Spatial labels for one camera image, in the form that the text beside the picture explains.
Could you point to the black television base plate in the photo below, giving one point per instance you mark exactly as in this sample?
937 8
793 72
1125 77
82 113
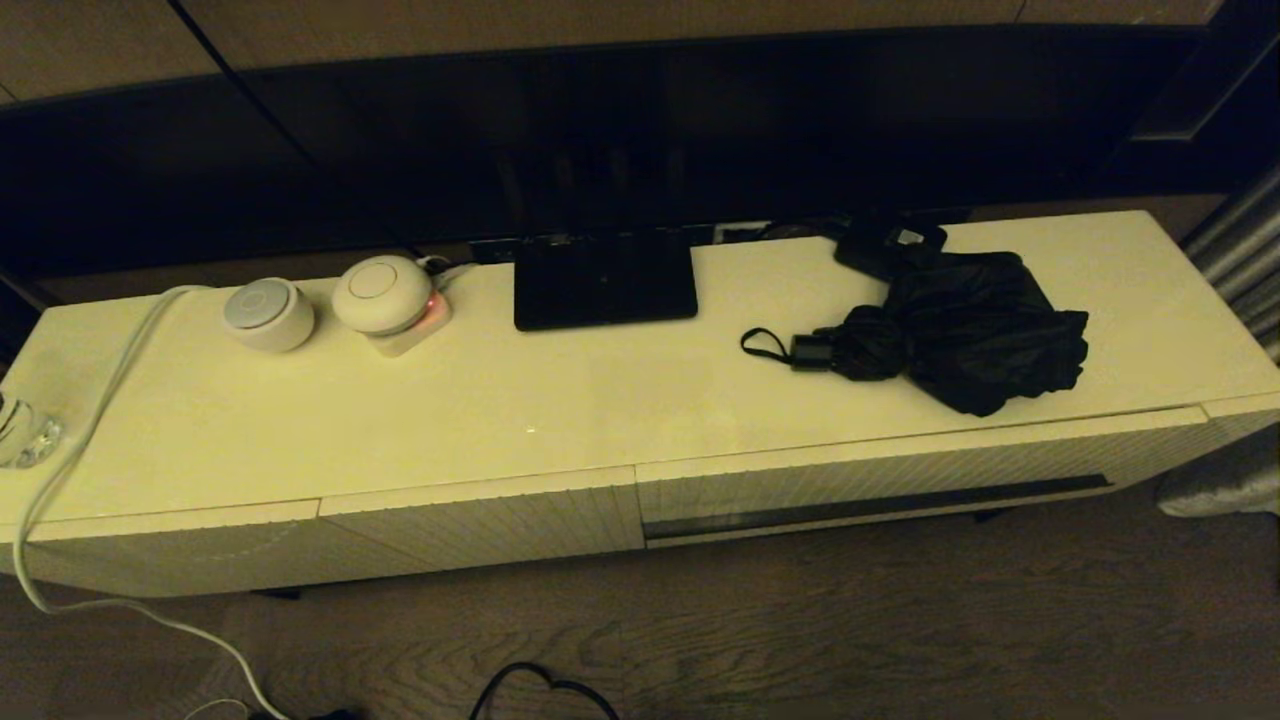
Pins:
605 285

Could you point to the wide ribbed cabinet front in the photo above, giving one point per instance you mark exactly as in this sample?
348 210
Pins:
480 525

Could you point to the large black television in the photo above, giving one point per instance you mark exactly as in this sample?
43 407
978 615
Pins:
600 130

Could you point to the plain cream cabinet front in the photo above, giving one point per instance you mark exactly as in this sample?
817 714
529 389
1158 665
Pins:
170 555

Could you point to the cream white ribbed drawer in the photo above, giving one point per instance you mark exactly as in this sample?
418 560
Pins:
800 490

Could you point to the black umbrella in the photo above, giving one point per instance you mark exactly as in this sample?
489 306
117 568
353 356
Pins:
970 330

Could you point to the white TV cabinet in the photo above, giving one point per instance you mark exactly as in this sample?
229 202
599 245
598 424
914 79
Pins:
500 400

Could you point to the silver ribbed column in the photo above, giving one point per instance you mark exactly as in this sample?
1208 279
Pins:
1240 260

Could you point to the white power strip red light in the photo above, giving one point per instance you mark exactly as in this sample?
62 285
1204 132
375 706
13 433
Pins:
420 337

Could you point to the white speaker grey top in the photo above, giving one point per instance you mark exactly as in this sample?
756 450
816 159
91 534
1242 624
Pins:
268 315

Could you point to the white cloth on floor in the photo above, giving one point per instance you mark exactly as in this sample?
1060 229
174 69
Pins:
1225 490

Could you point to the clear glass object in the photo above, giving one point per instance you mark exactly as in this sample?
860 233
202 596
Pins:
25 435

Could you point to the black set-top box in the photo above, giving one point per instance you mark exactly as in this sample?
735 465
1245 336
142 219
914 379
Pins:
878 245

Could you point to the white round dome device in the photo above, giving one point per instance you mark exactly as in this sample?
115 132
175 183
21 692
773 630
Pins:
380 295

